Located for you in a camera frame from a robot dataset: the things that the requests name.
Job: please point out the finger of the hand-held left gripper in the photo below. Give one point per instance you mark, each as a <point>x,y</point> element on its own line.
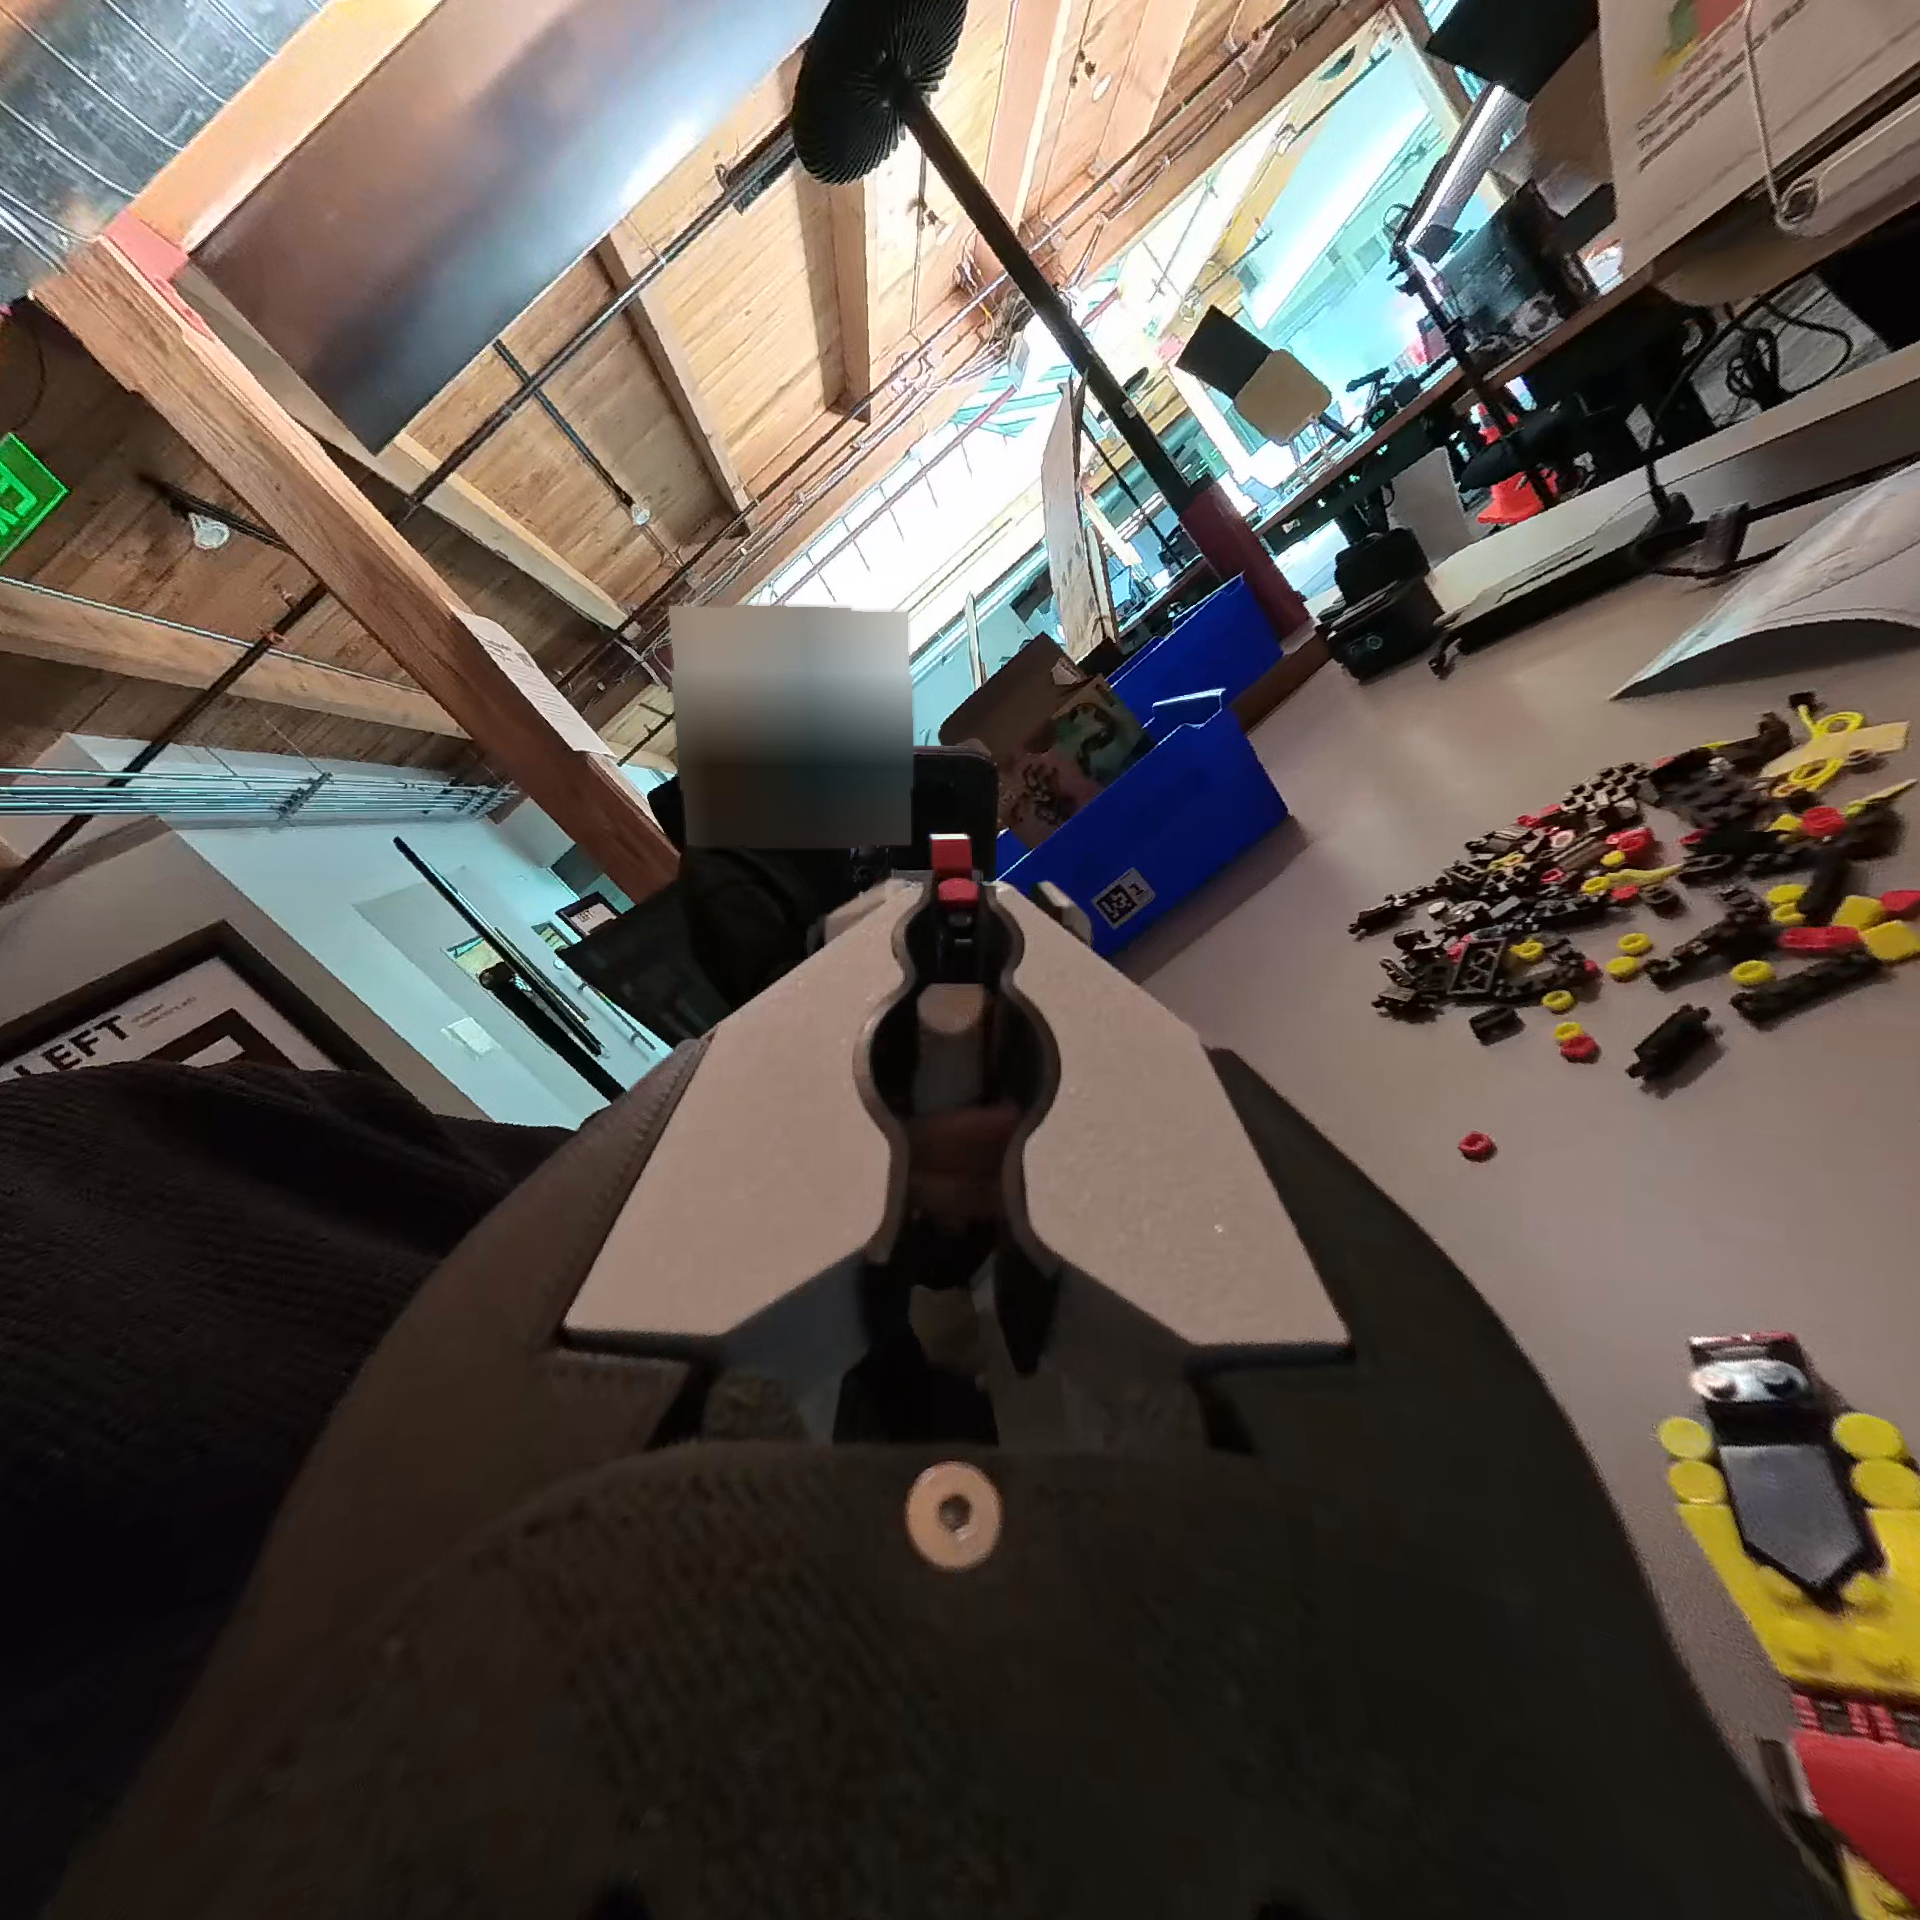
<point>849,916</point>
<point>1062,905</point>

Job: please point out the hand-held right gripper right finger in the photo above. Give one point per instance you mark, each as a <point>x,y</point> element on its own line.
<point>1170,1187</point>

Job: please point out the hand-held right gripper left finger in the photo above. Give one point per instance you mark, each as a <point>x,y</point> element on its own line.
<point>735,1187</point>

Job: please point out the pile of lego pieces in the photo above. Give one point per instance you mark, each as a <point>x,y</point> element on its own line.
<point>1577,902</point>

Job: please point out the yellow black lego car model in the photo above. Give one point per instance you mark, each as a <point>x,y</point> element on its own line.
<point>1797,1500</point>

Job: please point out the lego instruction booklet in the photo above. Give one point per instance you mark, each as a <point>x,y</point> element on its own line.
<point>1797,603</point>

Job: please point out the person's left hand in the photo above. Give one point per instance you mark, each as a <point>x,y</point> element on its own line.
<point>960,1187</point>

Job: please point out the open printed cardboard box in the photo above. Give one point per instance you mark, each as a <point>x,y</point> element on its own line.
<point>1049,753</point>

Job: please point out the blue storage bin with tag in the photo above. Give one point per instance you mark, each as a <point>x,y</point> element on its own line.
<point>1187,842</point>

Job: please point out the tall cardboard panel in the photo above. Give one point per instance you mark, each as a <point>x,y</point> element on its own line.
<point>1075,524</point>

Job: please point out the black door bar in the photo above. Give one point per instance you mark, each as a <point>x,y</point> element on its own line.
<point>507,981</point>

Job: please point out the paper sign on beam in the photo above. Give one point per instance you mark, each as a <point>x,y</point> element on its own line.
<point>536,683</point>

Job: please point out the small black device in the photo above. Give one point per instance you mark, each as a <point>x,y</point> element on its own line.
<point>1383,632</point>

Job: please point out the wooden ceiling beam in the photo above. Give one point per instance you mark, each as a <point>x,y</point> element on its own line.
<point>375,603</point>

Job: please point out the closed grey laptop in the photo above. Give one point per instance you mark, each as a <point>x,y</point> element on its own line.
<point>1562,576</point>

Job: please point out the orange traffic cone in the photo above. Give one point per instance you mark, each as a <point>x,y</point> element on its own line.
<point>1519,496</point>

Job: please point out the framed black white poster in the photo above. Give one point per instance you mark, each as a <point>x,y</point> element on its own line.
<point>91,1044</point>

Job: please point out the black support pole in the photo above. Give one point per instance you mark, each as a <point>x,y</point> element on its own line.
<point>870,75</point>

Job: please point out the wooden desk with black legs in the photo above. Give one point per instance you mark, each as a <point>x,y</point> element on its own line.
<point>1562,332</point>

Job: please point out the grey ceiling panel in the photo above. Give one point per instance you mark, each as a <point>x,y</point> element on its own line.
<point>451,193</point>

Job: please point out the green exit sign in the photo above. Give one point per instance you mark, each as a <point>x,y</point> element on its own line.
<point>28,502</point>

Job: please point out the cardboard box with paper label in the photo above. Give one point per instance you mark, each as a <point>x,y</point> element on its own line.
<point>1726,134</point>

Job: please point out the white desk lamp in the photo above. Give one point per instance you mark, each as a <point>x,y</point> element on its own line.
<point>1864,191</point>

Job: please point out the silver air duct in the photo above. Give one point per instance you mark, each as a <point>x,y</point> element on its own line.
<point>91,121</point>

